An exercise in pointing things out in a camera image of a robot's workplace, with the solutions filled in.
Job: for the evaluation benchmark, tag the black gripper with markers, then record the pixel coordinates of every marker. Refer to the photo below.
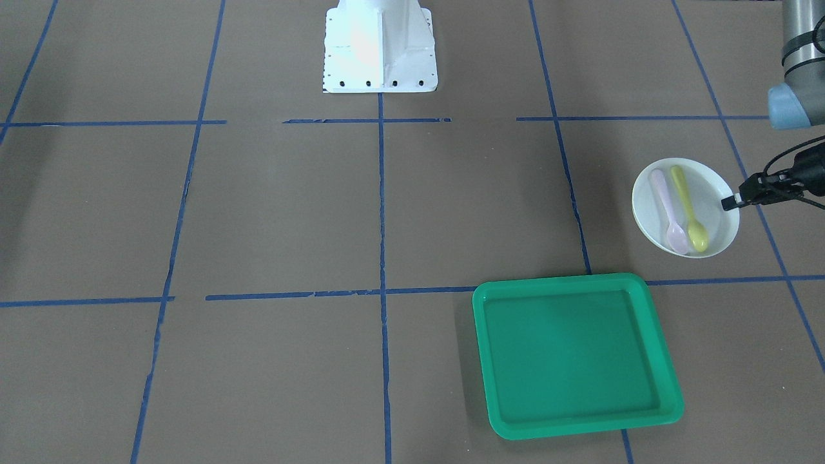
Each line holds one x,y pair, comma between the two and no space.
809,167

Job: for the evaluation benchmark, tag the yellow plastic spoon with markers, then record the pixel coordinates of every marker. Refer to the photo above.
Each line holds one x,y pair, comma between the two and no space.
695,230

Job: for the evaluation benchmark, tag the white round plate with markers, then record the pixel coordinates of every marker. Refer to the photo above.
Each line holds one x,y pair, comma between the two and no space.
707,189

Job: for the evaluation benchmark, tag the pink plastic spoon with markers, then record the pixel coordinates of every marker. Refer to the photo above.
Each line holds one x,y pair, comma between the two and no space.
674,234

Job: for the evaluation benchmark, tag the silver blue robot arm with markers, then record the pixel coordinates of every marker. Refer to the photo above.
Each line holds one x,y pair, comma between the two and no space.
794,104

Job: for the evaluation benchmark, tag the green plastic tray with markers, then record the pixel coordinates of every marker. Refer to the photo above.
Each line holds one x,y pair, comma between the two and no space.
573,355

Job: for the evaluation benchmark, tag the white pedestal column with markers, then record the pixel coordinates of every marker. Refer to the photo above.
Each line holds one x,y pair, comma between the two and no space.
379,46

